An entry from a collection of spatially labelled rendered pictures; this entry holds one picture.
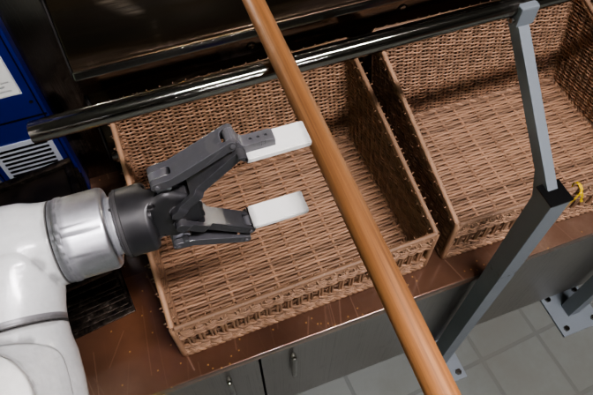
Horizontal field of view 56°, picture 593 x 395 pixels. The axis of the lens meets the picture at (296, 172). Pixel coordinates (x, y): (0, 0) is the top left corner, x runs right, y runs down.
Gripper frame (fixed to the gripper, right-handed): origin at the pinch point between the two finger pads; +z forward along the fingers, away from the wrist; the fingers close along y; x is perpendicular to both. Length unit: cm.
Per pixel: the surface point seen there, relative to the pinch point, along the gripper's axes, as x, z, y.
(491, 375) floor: 11, 58, 119
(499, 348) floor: 5, 64, 119
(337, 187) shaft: 4.1, 3.3, -1.3
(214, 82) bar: -18.4, -4.9, 1.8
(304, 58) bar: -18.6, 7.7, 1.8
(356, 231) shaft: 9.7, 3.1, -1.1
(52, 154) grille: -51, -38, 45
